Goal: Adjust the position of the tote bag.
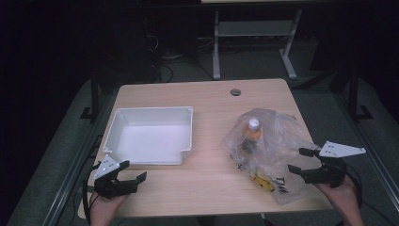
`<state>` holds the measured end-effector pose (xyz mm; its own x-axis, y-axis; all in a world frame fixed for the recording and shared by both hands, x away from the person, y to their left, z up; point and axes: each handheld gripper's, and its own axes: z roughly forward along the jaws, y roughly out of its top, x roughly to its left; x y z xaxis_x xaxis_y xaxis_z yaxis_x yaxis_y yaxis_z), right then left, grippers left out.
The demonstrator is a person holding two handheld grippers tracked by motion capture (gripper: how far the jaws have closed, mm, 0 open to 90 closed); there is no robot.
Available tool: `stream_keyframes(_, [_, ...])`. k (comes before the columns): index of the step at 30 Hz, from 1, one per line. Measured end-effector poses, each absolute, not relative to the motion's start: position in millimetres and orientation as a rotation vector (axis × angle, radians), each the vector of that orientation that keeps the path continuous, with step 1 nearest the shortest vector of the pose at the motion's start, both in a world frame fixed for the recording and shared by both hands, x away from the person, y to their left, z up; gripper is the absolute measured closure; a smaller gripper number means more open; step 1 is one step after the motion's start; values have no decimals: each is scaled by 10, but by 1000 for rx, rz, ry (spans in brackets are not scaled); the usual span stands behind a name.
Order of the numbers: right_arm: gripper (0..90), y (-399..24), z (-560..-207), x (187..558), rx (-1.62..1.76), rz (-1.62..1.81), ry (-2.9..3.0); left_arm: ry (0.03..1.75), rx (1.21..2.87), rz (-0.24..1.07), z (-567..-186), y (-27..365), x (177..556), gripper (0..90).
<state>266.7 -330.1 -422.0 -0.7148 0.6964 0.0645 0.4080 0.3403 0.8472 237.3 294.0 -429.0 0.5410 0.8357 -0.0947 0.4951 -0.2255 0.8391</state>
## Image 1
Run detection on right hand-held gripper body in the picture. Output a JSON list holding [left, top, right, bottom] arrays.
[[300, 140, 367, 188]]

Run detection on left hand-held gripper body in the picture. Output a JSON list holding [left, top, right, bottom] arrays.
[[93, 153, 139, 200]]

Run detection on clear plastic bag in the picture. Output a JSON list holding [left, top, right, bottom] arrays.
[[221, 107, 321, 205]]

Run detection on white plastic tray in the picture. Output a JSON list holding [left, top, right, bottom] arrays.
[[102, 105, 194, 167]]

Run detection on orange drink bottle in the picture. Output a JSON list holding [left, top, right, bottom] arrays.
[[239, 117, 263, 154]]

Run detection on person's left hand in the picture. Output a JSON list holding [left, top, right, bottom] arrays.
[[88, 191, 130, 222]]

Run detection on person's right hand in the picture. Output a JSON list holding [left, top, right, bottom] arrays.
[[314, 176, 359, 218]]

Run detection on black metal stand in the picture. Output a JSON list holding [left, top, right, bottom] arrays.
[[346, 62, 375, 121], [79, 70, 102, 122]]

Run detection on left hand-held gripper cable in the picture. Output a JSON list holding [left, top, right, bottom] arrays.
[[82, 162, 102, 226]]

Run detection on aluminium rail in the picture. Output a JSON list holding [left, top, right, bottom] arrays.
[[41, 93, 118, 226], [332, 90, 399, 203]]

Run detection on black floor cables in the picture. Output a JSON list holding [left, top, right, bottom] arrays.
[[144, 31, 215, 83]]

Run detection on white metal desk frame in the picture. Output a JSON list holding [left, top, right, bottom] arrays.
[[200, 0, 304, 81]]

